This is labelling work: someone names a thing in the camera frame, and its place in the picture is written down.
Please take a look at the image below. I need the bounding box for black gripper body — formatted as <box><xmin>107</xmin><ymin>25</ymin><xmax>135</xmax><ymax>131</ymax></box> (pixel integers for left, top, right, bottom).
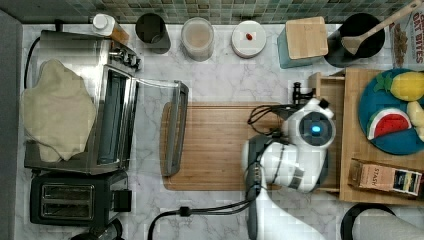
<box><xmin>292</xmin><ymin>82</ymin><xmax>314</xmax><ymax>105</ymax></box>

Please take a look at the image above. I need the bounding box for wooden drawer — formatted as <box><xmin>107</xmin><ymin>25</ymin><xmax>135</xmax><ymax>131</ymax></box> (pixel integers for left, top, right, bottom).
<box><xmin>308</xmin><ymin>72</ymin><xmax>345</xmax><ymax>194</ymax></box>

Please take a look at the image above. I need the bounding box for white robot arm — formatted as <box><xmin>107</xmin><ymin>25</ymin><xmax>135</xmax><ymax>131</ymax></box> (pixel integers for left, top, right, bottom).
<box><xmin>241</xmin><ymin>82</ymin><xmax>336</xmax><ymax>240</ymax></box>

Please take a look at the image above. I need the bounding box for wooden drawer cabinet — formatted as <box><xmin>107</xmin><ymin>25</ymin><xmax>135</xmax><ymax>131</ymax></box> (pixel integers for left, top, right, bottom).
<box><xmin>339</xmin><ymin>68</ymin><xmax>424</xmax><ymax>206</ymax></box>

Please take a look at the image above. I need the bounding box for teal canister with wooden lid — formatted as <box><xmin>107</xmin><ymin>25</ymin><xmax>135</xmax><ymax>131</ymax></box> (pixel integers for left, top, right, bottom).
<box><xmin>277</xmin><ymin>16</ymin><xmax>329</xmax><ymax>69</ymax></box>

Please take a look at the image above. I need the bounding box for white round lidded container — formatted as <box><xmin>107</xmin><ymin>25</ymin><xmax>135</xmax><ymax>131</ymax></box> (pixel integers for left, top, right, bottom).
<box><xmin>231</xmin><ymin>20</ymin><xmax>267</xmax><ymax>58</ymax></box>

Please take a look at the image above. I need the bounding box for wooden spoon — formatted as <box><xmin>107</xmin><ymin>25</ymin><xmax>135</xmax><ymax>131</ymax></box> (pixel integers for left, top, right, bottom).
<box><xmin>341</xmin><ymin>0</ymin><xmax>423</xmax><ymax>55</ymax></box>

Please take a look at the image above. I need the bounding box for wooden cutting board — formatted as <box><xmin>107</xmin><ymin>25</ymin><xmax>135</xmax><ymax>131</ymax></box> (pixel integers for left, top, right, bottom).
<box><xmin>163</xmin><ymin>102</ymin><xmax>282</xmax><ymax>191</ymax></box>

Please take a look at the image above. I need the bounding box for black utensil pot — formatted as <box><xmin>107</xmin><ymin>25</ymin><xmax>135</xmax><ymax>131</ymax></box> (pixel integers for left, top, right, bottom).
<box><xmin>325</xmin><ymin>13</ymin><xmax>385</xmax><ymax>68</ymax></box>

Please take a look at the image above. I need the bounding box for plush watermelon slice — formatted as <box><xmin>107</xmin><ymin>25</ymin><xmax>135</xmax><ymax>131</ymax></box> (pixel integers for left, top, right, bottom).
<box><xmin>366</xmin><ymin>108</ymin><xmax>412</xmax><ymax>140</ymax></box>

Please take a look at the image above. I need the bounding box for wooden tea box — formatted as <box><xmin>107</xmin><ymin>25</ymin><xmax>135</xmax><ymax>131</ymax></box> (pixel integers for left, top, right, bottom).
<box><xmin>348</xmin><ymin>159</ymin><xmax>423</xmax><ymax>199</ymax></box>

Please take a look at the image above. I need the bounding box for plush yellow pineapple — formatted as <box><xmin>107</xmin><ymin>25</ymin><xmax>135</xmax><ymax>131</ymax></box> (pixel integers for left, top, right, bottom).
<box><xmin>374</xmin><ymin>71</ymin><xmax>424</xmax><ymax>102</ymax></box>

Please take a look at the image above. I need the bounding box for blue round plate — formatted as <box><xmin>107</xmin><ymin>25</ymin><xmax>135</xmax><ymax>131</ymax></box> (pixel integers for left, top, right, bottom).
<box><xmin>358</xmin><ymin>68</ymin><xmax>424</xmax><ymax>155</ymax></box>

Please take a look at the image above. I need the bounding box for clear jar of cereal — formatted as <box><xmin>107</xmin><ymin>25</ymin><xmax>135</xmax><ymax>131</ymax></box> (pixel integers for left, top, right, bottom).
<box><xmin>181</xmin><ymin>17</ymin><xmax>214</xmax><ymax>62</ymax></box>

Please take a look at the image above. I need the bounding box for plush beige toy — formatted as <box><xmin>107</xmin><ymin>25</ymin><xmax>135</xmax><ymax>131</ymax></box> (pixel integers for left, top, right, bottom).
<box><xmin>407</xmin><ymin>101</ymin><xmax>424</xmax><ymax>141</ymax></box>

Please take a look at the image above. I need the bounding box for oat bites cereal box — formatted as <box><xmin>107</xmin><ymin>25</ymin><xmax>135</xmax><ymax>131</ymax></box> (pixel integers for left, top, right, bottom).
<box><xmin>389</xmin><ymin>6</ymin><xmax>424</xmax><ymax>71</ymax></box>

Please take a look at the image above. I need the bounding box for black round base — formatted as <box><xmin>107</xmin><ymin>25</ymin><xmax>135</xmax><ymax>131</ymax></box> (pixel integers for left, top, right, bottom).
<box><xmin>340</xmin><ymin>202</ymin><xmax>397</xmax><ymax>240</ymax></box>

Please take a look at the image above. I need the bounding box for silver toaster oven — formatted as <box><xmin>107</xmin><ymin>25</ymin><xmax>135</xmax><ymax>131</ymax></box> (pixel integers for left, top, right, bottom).
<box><xmin>24</xmin><ymin>30</ymin><xmax>189</xmax><ymax>176</ymax></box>

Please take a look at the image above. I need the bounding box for dark brown cup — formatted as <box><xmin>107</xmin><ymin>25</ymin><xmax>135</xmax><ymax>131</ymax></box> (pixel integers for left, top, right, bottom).
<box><xmin>135</xmin><ymin>13</ymin><xmax>171</xmax><ymax>54</ymax></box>

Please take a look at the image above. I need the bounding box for white lidded spice bottle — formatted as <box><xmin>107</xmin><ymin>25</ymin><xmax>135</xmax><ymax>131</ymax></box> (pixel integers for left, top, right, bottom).
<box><xmin>92</xmin><ymin>14</ymin><xmax>129</xmax><ymax>44</ymax></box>

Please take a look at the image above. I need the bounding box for black slot toaster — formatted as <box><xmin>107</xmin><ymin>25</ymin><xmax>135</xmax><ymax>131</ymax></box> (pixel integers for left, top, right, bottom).
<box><xmin>30</xmin><ymin>171</ymin><xmax>132</xmax><ymax>227</ymax></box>

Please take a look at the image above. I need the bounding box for beige cloth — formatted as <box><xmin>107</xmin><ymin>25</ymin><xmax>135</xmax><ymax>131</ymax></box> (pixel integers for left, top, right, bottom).
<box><xmin>20</xmin><ymin>59</ymin><xmax>96</xmax><ymax>163</ymax></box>

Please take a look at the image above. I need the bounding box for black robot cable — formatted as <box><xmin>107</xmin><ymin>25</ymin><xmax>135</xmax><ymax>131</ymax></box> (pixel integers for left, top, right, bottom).
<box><xmin>146</xmin><ymin>198</ymin><xmax>254</xmax><ymax>240</ymax></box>

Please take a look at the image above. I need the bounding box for black toaster oven cord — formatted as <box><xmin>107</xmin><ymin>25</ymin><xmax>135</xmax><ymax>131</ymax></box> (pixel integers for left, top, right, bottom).
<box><xmin>23</xmin><ymin>35</ymin><xmax>42</xmax><ymax>90</ymax></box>

